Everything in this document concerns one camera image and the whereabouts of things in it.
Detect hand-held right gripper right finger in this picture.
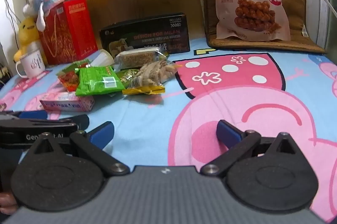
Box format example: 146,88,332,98
200,119,297,176

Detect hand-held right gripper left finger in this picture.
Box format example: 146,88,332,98
28,121,130,177

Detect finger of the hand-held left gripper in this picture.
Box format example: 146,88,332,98
0,110,49,121
59,115,90,131

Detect yellow seed snack packet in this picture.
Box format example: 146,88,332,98
122,59,182,95

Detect black tin box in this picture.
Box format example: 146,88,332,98
99,13,190,58

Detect pink carton box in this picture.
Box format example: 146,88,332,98
40,92,95,112

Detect red and green snack packet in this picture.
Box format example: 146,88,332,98
56,61,90,92

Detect white enamel mug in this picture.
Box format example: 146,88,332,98
16,52,45,79

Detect small green gold snack packet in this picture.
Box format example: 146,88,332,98
116,69,139,88

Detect white wrapper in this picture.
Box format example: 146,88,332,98
91,49,114,68

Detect clear brown snack bar packet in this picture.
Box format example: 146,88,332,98
114,47,169,69

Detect yellow plush toy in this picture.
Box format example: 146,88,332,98
14,17,44,61

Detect red gift bag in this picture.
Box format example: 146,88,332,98
39,0,98,65

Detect brown seat cushion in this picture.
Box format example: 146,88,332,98
202,0,327,54

